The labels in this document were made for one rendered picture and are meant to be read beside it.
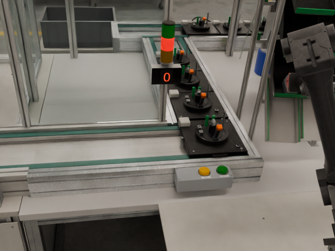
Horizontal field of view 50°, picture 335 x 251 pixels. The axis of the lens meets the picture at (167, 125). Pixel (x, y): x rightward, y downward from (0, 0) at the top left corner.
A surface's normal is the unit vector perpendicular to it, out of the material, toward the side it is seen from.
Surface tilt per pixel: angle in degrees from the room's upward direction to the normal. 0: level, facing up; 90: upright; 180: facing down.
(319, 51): 35
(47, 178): 90
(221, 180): 90
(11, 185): 90
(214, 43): 90
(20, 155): 0
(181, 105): 0
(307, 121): 45
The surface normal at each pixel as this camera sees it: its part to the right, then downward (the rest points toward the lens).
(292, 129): 0.04, -0.19
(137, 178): 0.16, 0.56
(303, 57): -0.44, -0.52
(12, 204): 0.06, -0.83
